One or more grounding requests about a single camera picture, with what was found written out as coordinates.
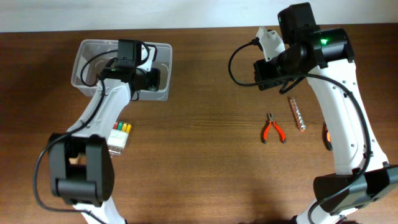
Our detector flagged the red handled cutting pliers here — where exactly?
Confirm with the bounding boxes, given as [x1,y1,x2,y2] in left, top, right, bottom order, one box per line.
[261,113,287,144]

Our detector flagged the clear plastic container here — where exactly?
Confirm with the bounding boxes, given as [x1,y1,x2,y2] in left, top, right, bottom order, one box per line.
[71,39,173,101]

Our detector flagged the orange scraper wooden handle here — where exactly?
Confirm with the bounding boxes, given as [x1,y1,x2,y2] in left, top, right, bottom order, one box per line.
[68,154,87,166]

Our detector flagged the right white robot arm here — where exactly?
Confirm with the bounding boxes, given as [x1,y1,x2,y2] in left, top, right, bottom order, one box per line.
[254,2,397,223]

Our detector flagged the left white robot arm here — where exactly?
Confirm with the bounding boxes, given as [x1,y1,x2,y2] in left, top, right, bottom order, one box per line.
[41,39,160,223]

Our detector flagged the copper terminal bar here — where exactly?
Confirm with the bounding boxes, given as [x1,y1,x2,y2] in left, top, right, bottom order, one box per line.
[289,98,307,131]

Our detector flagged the orange black long-nose pliers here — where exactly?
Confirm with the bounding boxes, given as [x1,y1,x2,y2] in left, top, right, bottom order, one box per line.
[322,122,333,151]

